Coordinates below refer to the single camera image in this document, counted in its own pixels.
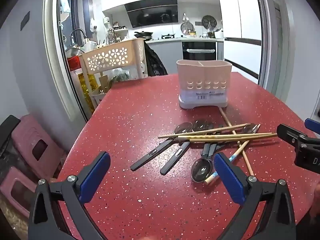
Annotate pink utensil holder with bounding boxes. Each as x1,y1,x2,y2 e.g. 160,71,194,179
176,59,232,110

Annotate yellow cooking oil bottle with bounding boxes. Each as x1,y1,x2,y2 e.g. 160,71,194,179
77,72,97,113

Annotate black wok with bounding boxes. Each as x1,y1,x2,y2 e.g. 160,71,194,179
134,31,153,40

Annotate metal kitchen faucet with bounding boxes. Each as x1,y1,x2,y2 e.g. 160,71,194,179
70,29,87,48

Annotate bag of green vegetables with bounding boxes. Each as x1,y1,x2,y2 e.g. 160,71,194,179
110,68,130,83

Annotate black range hood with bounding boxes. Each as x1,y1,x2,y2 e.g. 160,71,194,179
124,0,179,28

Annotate round divided metal tray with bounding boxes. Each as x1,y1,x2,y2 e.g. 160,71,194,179
201,15,217,29

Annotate red container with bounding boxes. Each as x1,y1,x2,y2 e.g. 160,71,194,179
67,56,82,71

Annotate dark wall switch panel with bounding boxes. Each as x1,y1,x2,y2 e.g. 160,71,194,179
21,11,30,30

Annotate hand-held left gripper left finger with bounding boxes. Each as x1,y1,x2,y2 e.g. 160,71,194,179
27,151,111,240

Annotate steel bowl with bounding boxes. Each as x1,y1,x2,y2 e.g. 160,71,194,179
65,45,85,57

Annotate round metal strainer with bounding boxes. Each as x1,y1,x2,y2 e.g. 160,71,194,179
180,21,194,34

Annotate cream flower-cutout storage cart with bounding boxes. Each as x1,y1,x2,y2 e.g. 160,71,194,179
79,38,146,105

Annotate grey sliding door frame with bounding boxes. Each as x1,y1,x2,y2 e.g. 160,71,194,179
43,0,295,122

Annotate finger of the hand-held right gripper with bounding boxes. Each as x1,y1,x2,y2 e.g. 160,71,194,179
304,118,320,132
277,123,309,147

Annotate white refrigerator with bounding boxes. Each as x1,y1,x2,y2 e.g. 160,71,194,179
219,0,263,82

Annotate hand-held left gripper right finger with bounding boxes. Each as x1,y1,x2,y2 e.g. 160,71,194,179
214,152,297,240

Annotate grey kitchen counter cabinets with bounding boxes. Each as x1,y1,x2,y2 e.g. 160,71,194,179
144,37,225,74

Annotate black handle metal spoon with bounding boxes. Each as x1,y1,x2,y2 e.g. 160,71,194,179
209,124,224,157
130,122,193,172
216,123,259,153
191,124,216,183
160,119,208,176

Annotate white spice shelf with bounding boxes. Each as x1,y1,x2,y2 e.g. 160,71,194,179
114,26,130,40

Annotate black plastic bag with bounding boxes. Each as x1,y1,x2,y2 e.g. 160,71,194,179
144,41,168,77

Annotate black built-in oven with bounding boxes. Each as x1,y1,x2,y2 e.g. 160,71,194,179
182,41,217,61

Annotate blue patterned bamboo chopstick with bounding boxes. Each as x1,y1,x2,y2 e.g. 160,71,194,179
205,141,250,183

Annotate pink plastic stool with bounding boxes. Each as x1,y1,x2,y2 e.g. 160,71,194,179
11,114,68,180
0,166,38,219

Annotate hanging light cloth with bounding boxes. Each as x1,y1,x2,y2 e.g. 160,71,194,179
59,0,70,23

